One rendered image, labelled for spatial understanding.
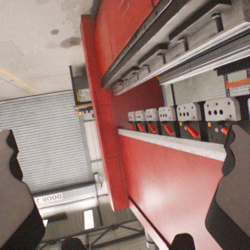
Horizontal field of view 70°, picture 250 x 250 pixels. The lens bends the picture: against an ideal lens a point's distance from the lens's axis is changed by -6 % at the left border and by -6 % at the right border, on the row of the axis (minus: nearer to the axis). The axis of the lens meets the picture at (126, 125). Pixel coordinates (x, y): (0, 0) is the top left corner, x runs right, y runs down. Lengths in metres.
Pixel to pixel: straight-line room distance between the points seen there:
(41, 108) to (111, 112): 5.54
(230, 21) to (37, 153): 7.37
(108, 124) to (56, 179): 5.81
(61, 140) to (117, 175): 5.35
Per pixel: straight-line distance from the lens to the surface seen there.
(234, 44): 1.04
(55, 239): 7.38
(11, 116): 7.78
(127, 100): 2.21
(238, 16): 0.68
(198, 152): 0.87
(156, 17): 0.85
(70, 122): 7.36
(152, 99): 2.32
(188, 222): 1.16
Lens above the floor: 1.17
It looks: 4 degrees up
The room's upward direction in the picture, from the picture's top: 171 degrees clockwise
